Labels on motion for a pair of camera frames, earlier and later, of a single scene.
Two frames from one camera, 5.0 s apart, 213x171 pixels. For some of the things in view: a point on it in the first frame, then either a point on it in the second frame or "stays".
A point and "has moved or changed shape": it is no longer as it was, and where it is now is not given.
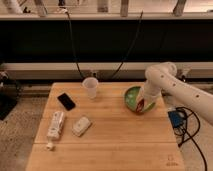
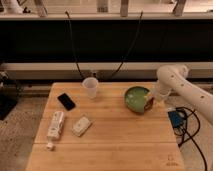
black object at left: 9,96 stays
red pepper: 140,105 has moved or changed shape
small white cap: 49,144 stays
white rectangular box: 81,126 stays
